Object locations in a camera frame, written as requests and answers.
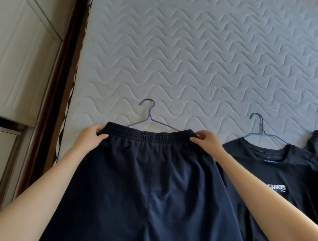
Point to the navy shorts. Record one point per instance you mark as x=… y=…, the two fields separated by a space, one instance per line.
x=149 y=186

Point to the black Li-Ning t-shirt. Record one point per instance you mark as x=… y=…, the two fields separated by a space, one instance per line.
x=293 y=168

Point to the purple hanger of navy shorts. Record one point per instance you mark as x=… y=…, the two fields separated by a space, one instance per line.
x=149 y=115

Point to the person's left forearm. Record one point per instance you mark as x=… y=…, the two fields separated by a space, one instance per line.
x=44 y=198

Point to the person's left hand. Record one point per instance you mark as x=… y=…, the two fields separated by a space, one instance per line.
x=89 y=139

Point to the person's right forearm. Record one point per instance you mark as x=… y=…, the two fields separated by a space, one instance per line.
x=268 y=198

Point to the white wooden wardrobe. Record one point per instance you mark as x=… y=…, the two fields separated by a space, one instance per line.
x=10 y=154

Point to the person's right hand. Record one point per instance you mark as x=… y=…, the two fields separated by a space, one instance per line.
x=208 y=142

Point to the blue hanger of black shirt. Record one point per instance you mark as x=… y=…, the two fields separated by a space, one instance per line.
x=262 y=126

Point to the dark grey pants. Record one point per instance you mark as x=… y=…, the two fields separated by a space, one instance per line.
x=313 y=149

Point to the white quilted mattress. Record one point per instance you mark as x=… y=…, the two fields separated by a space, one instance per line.
x=198 y=62

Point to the wardrobe sliding door floral glass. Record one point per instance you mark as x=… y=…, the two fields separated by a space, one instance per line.
x=24 y=62

